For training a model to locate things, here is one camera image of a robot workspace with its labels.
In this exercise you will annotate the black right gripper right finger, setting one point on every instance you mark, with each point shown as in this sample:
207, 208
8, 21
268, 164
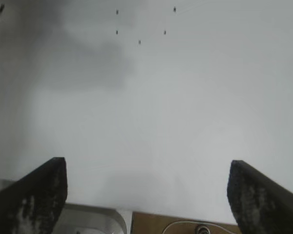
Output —
261, 204

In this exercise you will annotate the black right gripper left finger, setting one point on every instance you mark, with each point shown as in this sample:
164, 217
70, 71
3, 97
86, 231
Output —
31, 200

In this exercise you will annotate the brown wooden board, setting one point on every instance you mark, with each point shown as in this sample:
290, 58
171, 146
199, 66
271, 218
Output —
149, 223

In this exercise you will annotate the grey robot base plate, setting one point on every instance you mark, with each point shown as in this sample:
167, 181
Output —
92, 219

